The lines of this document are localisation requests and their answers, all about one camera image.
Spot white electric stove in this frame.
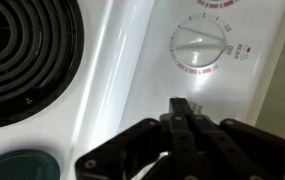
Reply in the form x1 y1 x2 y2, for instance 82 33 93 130
0 0 285 180

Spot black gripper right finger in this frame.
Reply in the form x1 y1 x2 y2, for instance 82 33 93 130
181 97 285 180

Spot black coil stove burner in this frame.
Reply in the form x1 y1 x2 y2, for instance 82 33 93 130
0 0 85 131

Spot small teal cup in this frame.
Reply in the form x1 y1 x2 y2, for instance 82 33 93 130
0 149 61 180

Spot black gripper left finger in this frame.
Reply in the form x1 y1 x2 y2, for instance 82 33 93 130
75 97 196 180

